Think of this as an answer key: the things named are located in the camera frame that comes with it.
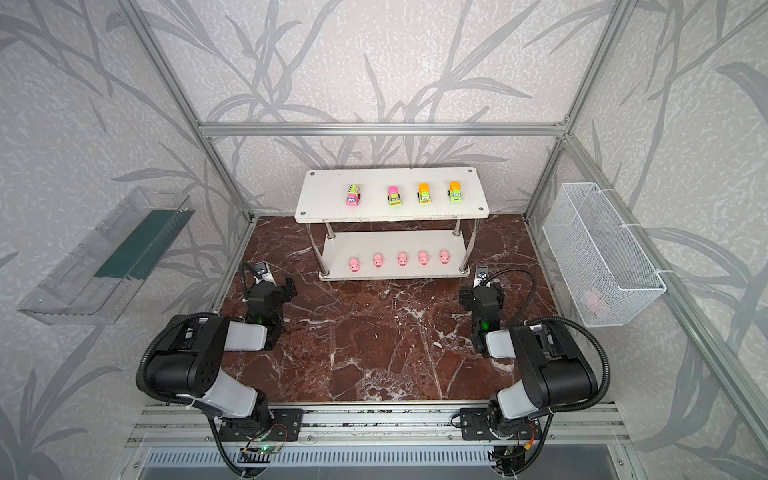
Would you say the white two-tier shelf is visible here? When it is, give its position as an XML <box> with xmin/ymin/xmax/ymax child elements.
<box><xmin>295</xmin><ymin>167</ymin><xmax>490</xmax><ymax>281</ymax></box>

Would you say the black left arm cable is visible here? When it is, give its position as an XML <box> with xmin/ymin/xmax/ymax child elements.
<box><xmin>135</xmin><ymin>262</ymin><xmax>259</xmax><ymax>406</ymax></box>

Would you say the aluminium frame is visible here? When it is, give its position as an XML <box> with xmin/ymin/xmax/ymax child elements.
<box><xmin>118</xmin><ymin>1</ymin><xmax>767</xmax><ymax>449</ymax></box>

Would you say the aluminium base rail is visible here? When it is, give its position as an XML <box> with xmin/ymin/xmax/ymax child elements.
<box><xmin>113</xmin><ymin>401</ymin><xmax>631</xmax><ymax>479</ymax></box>

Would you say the pink toy in basket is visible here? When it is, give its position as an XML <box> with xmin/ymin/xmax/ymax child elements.
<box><xmin>581</xmin><ymin>289</ymin><xmax>610</xmax><ymax>316</ymax></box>

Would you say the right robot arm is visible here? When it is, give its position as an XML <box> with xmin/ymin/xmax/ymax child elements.
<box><xmin>459</xmin><ymin>283</ymin><xmax>611</xmax><ymax>439</ymax></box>

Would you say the green truck orange load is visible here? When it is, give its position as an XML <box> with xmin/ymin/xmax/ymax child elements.
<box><xmin>417</xmin><ymin>183</ymin><xmax>432</xmax><ymax>205</ymax></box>
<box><xmin>448</xmin><ymin>181</ymin><xmax>463</xmax><ymax>203</ymax></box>

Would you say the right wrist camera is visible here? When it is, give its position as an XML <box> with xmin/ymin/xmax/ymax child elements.
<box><xmin>473</xmin><ymin>265</ymin><xmax>490</xmax><ymax>287</ymax></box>

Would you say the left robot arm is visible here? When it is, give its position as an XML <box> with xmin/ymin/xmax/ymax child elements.
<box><xmin>136</xmin><ymin>277</ymin><xmax>297</xmax><ymax>438</ymax></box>

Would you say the pink green toy truck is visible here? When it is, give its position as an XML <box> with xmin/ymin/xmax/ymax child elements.
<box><xmin>345</xmin><ymin>184</ymin><xmax>361</xmax><ymax>207</ymax></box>

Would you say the white wire wall basket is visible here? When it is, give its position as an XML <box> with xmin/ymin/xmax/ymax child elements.
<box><xmin>543</xmin><ymin>182</ymin><xmax>667</xmax><ymax>327</ymax></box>

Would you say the clear plastic wall bin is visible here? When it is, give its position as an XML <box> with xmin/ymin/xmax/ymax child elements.
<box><xmin>17</xmin><ymin>187</ymin><xmax>195</xmax><ymax>325</ymax></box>

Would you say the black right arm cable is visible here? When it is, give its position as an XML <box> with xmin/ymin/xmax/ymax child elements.
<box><xmin>482</xmin><ymin>268</ymin><xmax>611</xmax><ymax>415</ymax></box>

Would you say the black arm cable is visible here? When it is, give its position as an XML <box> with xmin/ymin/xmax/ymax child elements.
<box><xmin>135</xmin><ymin>262</ymin><xmax>259</xmax><ymax>406</ymax></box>
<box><xmin>482</xmin><ymin>268</ymin><xmax>611</xmax><ymax>415</ymax></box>

